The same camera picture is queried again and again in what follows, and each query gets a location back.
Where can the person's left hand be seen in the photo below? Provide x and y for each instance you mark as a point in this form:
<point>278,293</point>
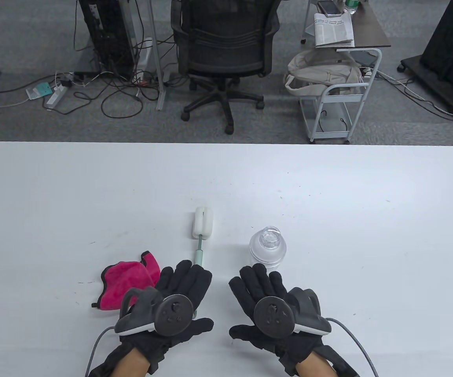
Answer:
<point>187,280</point>

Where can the black wrist sensor box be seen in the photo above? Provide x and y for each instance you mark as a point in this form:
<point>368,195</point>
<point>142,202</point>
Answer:
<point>342,363</point>
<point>104,365</point>

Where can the white desk leg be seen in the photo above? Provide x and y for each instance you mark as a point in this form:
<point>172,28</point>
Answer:
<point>156,51</point>

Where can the pink cloth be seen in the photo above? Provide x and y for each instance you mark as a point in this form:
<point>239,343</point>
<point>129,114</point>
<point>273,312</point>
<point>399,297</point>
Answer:
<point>126,282</point>

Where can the white metal cart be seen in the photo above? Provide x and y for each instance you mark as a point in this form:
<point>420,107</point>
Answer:
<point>328,136</point>

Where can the clear shaker cup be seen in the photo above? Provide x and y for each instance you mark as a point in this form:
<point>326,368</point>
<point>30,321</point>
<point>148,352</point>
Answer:
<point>265,259</point>

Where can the teal label power adapter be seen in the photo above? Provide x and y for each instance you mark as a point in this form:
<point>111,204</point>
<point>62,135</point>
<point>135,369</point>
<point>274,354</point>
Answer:
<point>39,91</point>

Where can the black office chair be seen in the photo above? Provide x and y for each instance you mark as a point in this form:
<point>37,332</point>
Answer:
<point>224,43</point>

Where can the black computer tower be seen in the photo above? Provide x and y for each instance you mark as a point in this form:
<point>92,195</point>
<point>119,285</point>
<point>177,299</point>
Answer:
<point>106,35</point>

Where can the smartphone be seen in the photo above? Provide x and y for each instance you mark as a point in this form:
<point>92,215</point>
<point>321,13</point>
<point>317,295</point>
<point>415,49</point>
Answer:
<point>328,8</point>

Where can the beige bag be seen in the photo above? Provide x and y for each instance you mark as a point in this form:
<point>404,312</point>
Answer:
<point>320,74</point>

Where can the clear bottle green label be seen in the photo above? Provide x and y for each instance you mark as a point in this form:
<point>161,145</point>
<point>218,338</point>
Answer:
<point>351,6</point>

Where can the brown side table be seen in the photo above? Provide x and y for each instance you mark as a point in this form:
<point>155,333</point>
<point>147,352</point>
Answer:
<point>369,27</point>

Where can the person's right forearm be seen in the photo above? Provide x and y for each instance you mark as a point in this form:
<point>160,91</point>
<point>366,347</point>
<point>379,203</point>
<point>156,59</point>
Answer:
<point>314,365</point>

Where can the person's right hand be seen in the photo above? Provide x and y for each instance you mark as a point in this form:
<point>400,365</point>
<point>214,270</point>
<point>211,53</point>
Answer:
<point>259,284</point>

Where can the person's left forearm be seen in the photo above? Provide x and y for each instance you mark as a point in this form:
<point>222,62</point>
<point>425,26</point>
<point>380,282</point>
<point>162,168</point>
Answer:
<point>130,365</point>

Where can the white power strip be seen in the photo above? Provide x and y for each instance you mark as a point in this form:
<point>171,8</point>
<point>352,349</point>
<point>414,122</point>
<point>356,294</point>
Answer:
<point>55,96</point>

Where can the clear domed cup lid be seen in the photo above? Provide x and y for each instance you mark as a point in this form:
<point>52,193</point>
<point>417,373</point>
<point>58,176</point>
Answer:
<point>267,239</point>

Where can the black wheeled stand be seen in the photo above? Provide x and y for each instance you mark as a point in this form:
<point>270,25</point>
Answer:
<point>446,47</point>

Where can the white sponge cup brush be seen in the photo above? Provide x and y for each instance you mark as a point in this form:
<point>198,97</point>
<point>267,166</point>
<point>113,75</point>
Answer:
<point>202,224</point>

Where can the black plug adapter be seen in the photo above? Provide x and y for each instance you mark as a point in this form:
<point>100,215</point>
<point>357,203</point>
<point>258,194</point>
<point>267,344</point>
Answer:
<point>66,82</point>

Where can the grey tracking controller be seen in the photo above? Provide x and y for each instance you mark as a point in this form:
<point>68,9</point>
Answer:
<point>173,314</point>
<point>273,314</point>

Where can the folded newspaper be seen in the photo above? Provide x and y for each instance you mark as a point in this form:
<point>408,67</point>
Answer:
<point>334,29</point>

